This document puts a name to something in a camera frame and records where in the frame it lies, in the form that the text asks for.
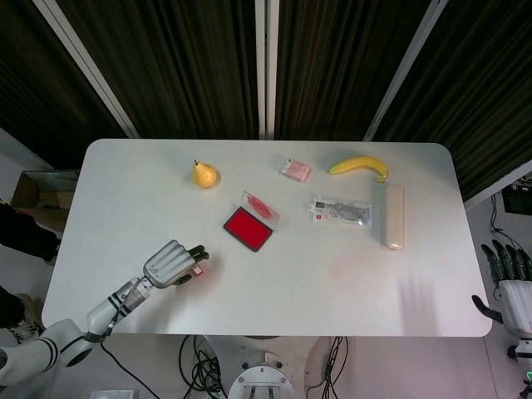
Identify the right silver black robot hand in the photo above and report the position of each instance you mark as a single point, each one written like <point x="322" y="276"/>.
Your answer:
<point x="515" y="299"/>

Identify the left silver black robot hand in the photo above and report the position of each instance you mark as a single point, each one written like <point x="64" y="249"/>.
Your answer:
<point x="166" y="262"/>

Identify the small pink white object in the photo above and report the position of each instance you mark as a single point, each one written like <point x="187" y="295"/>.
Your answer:
<point x="198" y="270"/>

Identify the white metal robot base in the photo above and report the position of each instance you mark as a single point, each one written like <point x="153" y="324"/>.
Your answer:
<point x="259" y="374"/>

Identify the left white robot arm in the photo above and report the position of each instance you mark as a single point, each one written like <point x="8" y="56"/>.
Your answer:
<point x="99" y="313"/>

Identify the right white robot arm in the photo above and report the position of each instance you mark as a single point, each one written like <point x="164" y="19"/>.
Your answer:
<point x="523" y="353"/>

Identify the red ink pad clear lid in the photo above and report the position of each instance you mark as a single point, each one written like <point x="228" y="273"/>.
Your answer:
<point x="247" y="228"/>

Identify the yellow pear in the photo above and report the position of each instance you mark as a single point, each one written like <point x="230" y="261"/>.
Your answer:
<point x="204" y="176"/>

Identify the grey metal plate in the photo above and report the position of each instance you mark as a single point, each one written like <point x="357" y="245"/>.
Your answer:
<point x="112" y="394"/>

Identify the beige pencil case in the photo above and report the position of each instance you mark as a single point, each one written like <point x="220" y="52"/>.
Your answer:
<point x="393" y="216"/>

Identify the black and white sneaker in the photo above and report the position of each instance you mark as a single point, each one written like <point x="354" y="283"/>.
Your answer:
<point x="29" y="326"/>

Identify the brown cardboard box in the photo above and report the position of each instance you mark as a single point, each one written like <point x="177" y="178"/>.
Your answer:
<point x="29" y="187"/>

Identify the pink eraser in wrapper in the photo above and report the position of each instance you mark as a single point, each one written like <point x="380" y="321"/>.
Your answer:
<point x="296" y="169"/>

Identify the ruler set in clear pack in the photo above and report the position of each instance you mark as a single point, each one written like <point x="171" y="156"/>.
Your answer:
<point x="341" y="211"/>

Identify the dark pleated curtain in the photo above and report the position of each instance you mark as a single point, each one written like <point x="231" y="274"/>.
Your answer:
<point x="187" y="62"/>

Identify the yellow banana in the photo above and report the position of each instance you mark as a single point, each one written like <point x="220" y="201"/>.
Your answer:
<point x="361" y="163"/>

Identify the white metal frame beam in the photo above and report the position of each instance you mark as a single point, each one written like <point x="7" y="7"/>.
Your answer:
<point x="494" y="189"/>

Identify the white metal frame post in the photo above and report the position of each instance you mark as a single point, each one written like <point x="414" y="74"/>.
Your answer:
<point x="267" y="66"/>
<point x="87" y="68"/>
<point x="405" y="66"/>

